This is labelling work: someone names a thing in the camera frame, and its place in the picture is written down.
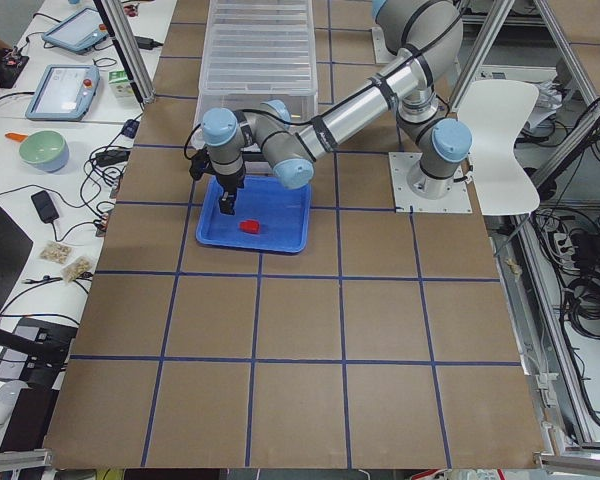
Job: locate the white plastic chair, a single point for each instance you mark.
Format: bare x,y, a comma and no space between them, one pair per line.
496,111

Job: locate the snack bag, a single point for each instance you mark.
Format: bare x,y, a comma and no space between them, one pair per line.
56,252
79,268

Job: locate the green bowl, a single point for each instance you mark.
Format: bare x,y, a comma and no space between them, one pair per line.
46,151

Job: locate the toy carrot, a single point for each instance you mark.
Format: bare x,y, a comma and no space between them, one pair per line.
15,136

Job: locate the green white carton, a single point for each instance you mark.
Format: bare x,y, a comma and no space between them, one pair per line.
119,84

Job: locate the aluminium frame post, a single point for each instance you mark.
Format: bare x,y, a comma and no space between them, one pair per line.
119,29
484,41

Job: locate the blue plastic tray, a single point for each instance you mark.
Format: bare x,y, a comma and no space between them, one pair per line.
282,213

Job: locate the black computer mouse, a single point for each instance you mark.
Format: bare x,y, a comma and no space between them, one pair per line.
44,207

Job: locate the clear plastic box lid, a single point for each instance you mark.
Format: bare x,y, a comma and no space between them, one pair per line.
259,47

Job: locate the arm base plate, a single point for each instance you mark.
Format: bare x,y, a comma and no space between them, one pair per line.
415,192

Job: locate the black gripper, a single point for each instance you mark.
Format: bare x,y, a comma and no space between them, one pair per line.
229,182

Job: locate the red block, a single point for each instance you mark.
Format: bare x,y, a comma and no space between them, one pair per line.
250,226

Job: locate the black power adapter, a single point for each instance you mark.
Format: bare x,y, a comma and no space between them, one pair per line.
146,43

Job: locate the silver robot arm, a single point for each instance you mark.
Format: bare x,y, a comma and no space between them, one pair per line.
425,37

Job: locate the teach pendant tablet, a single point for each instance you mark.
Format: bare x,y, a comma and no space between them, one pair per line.
65,93
78,33

